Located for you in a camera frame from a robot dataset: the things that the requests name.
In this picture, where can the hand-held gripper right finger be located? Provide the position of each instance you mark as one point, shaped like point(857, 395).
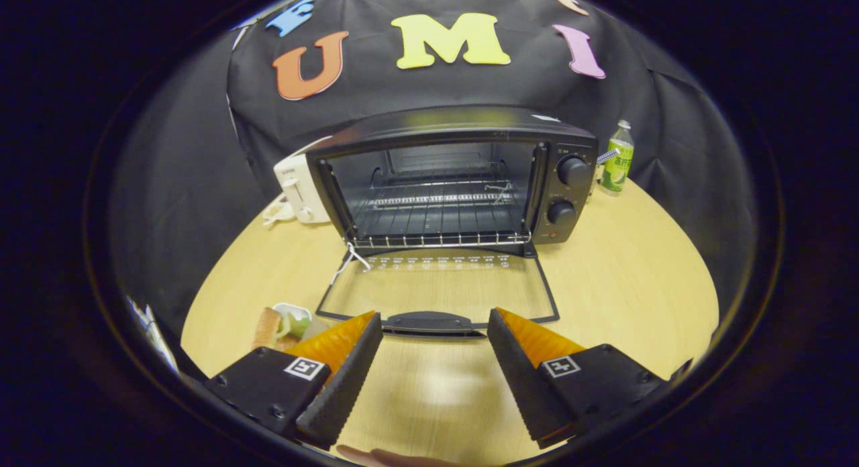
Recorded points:
point(523, 380)

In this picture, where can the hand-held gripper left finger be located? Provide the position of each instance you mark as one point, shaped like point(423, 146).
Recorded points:
point(349, 380)

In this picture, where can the sandwich with lettuce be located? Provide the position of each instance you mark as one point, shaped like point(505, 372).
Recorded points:
point(267, 327)

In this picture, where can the black toaster oven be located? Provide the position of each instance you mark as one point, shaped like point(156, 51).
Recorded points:
point(456, 121)

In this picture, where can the white pop-up toaster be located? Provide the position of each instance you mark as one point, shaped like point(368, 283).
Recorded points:
point(295, 185)

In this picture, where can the white dish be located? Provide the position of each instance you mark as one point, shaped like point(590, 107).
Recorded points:
point(292, 310)

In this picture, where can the white and blue object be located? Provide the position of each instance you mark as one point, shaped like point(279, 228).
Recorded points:
point(154, 336)

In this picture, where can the clear bottle with green label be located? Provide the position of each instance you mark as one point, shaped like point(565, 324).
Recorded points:
point(617, 162)

